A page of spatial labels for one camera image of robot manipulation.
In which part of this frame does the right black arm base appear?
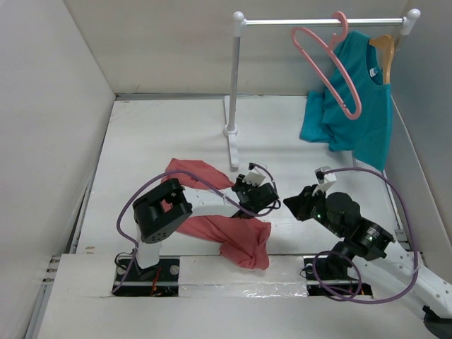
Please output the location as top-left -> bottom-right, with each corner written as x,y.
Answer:
299,254 -> 373,301

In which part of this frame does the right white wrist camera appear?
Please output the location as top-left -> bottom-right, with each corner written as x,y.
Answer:
312,167 -> 337,196

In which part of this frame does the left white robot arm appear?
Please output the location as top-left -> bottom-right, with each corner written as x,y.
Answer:
133,175 -> 281,280

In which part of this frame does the teal t shirt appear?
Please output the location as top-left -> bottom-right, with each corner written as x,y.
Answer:
299,30 -> 393,172

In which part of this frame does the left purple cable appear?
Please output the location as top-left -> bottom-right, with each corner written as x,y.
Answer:
112,162 -> 283,294

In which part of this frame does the pink t shirt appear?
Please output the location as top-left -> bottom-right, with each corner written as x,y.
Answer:
165,158 -> 271,270

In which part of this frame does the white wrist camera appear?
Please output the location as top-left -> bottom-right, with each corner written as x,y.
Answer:
312,167 -> 337,196
243,162 -> 266,186

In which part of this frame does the wooden hanger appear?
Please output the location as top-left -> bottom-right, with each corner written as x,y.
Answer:
369,35 -> 395,85

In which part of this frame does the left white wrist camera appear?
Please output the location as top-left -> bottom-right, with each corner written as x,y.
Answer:
243,162 -> 266,186

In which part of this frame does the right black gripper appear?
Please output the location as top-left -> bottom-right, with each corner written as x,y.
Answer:
282,183 -> 344,237

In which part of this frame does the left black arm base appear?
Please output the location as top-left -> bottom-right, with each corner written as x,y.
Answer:
112,252 -> 180,297

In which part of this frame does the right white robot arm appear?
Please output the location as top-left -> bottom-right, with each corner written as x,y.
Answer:
283,185 -> 451,338

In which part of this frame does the white clothes rack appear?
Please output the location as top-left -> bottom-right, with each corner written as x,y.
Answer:
223,8 -> 421,171

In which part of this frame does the pink plastic hanger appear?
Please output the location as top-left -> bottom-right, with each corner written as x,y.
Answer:
290,11 -> 363,120

